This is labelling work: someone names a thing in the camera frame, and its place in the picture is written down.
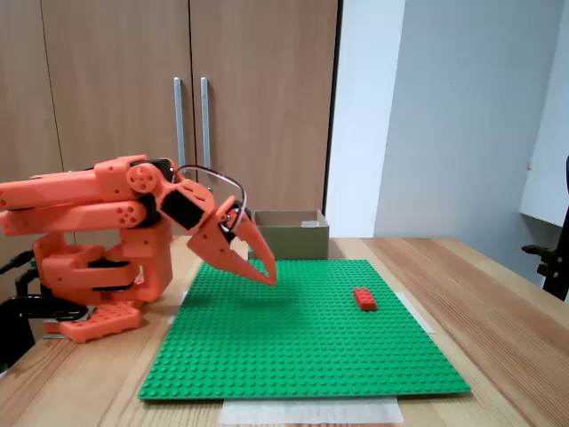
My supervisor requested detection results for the cardboard box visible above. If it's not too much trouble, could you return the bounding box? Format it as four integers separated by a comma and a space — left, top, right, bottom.
249, 209, 331, 261

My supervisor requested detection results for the green lego baseplate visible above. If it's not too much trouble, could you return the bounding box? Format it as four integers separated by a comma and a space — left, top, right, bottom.
137, 258, 471, 402

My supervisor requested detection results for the red lego block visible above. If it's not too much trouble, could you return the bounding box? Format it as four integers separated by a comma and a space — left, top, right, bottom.
353, 287, 379, 312

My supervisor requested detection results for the masking tape strip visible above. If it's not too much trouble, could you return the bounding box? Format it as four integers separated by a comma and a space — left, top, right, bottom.
166, 291, 190, 326
395, 292, 437, 334
220, 397, 405, 424

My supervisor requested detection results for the wooden cabinet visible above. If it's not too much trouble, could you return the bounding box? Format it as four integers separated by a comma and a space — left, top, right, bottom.
0, 0, 343, 268

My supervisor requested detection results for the black table clamp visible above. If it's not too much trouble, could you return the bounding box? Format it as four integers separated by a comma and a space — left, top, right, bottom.
0, 293, 90, 375

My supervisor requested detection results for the black stand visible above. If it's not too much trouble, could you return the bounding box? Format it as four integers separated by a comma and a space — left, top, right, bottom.
522, 154, 569, 303

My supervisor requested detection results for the gripper servo cable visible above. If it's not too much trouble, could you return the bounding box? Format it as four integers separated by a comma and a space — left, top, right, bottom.
174, 165, 247, 229

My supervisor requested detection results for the metal cabinet handle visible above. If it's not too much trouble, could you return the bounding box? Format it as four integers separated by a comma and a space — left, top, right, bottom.
172, 77, 188, 168
200, 77, 212, 173

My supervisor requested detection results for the black cable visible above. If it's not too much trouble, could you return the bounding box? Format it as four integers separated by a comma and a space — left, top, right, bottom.
0, 250, 44, 297

